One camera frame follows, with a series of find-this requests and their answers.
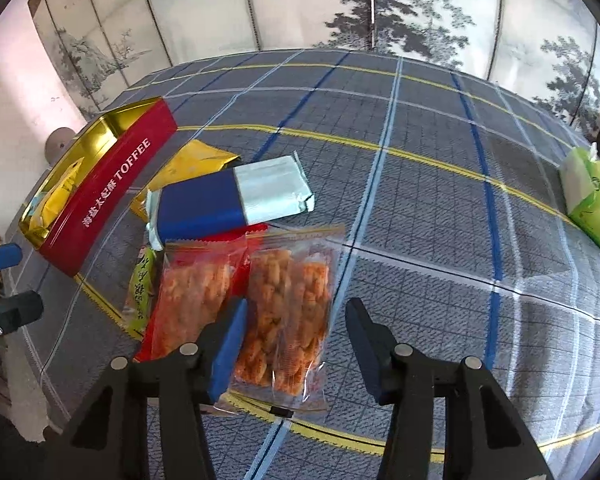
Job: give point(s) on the glossy yellow snack packet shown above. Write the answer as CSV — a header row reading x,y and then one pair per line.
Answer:
x,y
60,195

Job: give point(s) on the blue and pale green packet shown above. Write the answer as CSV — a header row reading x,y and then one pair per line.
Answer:
x,y
200,210

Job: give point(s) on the small clear bag orange snacks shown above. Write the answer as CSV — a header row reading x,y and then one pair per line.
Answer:
x,y
190,295

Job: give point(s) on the blue plaid tablecloth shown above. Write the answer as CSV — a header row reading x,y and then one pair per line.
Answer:
x,y
430,260

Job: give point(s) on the red snack packet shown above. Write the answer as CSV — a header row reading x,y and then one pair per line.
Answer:
x,y
215,236

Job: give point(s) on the beige round object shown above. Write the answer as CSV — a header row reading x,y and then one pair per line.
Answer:
x,y
60,145

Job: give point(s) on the yellow packet with white print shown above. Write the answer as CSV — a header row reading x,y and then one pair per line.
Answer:
x,y
195,162

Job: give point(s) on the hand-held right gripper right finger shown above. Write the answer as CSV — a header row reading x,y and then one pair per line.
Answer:
x,y
365,355

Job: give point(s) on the red tin box gold inside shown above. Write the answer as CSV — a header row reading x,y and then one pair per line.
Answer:
x,y
110,180

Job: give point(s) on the silver and teal candy wrapper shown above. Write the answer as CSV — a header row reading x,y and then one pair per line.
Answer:
x,y
37,210

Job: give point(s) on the yellow green snack packet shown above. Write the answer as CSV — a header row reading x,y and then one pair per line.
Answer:
x,y
142,290

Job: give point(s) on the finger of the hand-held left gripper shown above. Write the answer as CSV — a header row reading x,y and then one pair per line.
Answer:
x,y
15,310
0,256

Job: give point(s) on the painted folding screen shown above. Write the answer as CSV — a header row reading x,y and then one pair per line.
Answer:
x,y
205,10

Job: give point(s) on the large clear bag orange twists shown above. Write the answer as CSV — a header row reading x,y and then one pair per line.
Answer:
x,y
290,300

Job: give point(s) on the green tissue pack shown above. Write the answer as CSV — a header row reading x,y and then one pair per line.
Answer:
x,y
592,200

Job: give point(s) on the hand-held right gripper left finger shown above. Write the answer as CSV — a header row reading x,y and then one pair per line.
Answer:
x,y
230,355

